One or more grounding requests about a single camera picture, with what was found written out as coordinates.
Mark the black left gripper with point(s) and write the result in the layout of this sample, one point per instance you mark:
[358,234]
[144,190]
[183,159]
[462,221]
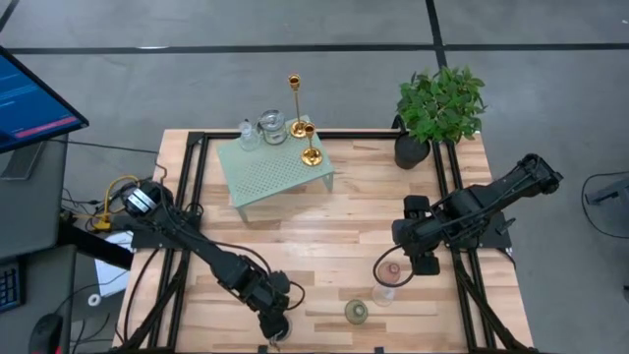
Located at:
[265,295]

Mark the silver candle jar white label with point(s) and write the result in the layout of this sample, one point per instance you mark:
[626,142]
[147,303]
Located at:
[272,128]

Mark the clear glass candle holder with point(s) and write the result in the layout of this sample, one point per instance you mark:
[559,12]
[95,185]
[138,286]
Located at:
[383,296]
[248,140]

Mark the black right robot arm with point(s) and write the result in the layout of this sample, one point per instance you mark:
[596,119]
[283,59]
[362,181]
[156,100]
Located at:
[491,196]

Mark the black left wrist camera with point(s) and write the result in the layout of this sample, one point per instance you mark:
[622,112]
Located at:
[272,324]

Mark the black keyboard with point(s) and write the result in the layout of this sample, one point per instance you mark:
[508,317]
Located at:
[10,287]

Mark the black computer mouse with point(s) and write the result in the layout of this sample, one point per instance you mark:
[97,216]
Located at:
[46,334]

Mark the grey stand foot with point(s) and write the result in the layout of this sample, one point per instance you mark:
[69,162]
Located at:
[609,192]

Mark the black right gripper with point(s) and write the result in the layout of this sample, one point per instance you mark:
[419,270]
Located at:
[417,236]

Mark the green perforated metal shelf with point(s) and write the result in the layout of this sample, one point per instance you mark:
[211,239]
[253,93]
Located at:
[270,172]

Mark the short gold candlestick holder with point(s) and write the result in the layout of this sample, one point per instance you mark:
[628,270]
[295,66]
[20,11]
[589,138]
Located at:
[311,157]

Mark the white paper sheet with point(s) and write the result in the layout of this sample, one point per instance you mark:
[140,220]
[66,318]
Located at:
[110,275]

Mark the green potted plant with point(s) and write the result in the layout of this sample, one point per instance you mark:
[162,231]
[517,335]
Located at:
[442,98]

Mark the green glass candle holder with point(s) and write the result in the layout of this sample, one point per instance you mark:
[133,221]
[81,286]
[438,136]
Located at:
[356,312]

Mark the black aluminium table frame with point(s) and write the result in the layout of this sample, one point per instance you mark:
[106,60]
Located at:
[363,135]

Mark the computer monitor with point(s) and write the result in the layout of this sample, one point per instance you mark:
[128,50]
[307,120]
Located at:
[29,103]

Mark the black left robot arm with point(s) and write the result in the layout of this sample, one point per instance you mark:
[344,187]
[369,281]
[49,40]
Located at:
[221,265]

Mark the tall gold candlestick holder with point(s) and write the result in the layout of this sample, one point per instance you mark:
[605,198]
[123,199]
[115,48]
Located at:
[298,130]

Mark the pink glass candle holder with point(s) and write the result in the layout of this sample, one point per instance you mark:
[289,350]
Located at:
[390,270]

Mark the dark grey desk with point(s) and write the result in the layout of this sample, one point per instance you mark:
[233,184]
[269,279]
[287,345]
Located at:
[34,216]

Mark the white tape roll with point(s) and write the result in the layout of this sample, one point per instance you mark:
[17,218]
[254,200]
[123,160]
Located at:
[90,300]

